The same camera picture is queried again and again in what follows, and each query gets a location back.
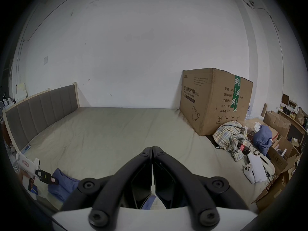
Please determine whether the white hand controller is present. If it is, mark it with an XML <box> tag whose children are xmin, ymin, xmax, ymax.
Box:
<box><xmin>244</xmin><ymin>164</ymin><xmax>256</xmax><ymax>184</ymax></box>

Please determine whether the person's left hand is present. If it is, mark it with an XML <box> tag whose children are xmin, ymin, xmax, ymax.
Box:
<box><xmin>18</xmin><ymin>170</ymin><xmax>36</xmax><ymax>192</ymax></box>

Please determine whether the bunched blue cloth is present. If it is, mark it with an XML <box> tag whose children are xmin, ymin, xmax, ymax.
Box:
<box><xmin>253</xmin><ymin>125</ymin><xmax>273</xmax><ymax>155</ymax></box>

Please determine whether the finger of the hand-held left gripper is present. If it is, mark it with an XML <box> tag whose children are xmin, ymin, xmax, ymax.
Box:
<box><xmin>35</xmin><ymin>169</ymin><xmax>60</xmax><ymax>185</ymax></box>

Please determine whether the large brown cardboard carton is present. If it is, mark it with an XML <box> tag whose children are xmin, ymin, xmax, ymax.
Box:
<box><xmin>179</xmin><ymin>68</ymin><xmax>254</xmax><ymax>136</ymax></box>

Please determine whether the bed with beige sheet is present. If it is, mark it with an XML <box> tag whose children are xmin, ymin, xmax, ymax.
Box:
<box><xmin>18</xmin><ymin>107</ymin><xmax>273</xmax><ymax>212</ymax></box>

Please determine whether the wooden shelf with items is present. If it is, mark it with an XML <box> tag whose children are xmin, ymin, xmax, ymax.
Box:
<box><xmin>277</xmin><ymin>94</ymin><xmax>308</xmax><ymax>149</ymax></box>

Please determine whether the open brown carton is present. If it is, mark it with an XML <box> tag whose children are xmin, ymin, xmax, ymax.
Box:
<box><xmin>263</xmin><ymin>103</ymin><xmax>292</xmax><ymax>139</ymax></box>
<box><xmin>268</xmin><ymin>136</ymin><xmax>299</xmax><ymax>175</ymax></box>

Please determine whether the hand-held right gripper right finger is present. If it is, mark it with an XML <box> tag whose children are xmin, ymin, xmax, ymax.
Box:
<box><xmin>153</xmin><ymin>146</ymin><xmax>250</xmax><ymax>227</ymax></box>

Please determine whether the blue garment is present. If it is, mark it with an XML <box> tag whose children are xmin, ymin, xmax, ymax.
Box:
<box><xmin>48</xmin><ymin>168</ymin><xmax>166</xmax><ymax>210</ymax></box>

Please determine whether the grey padded headboard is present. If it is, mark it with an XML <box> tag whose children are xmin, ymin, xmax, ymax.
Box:
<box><xmin>2</xmin><ymin>82</ymin><xmax>80</xmax><ymax>151</ymax></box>

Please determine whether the plaid shirt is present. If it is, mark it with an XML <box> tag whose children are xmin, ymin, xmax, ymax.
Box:
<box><xmin>215</xmin><ymin>121</ymin><xmax>248</xmax><ymax>163</ymax></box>

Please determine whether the white bag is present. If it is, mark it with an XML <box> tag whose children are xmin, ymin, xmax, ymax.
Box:
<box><xmin>248</xmin><ymin>153</ymin><xmax>275</xmax><ymax>182</ymax></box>

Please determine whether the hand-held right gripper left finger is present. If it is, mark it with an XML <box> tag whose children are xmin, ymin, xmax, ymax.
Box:
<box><xmin>60</xmin><ymin>146</ymin><xmax>153</xmax><ymax>227</ymax></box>

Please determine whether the red and black device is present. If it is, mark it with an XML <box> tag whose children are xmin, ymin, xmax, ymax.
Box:
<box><xmin>237</xmin><ymin>142</ymin><xmax>258</xmax><ymax>155</ymax></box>

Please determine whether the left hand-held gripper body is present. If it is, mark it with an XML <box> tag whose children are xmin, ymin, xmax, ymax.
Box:
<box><xmin>16</xmin><ymin>153</ymin><xmax>40</xmax><ymax>178</ymax></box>

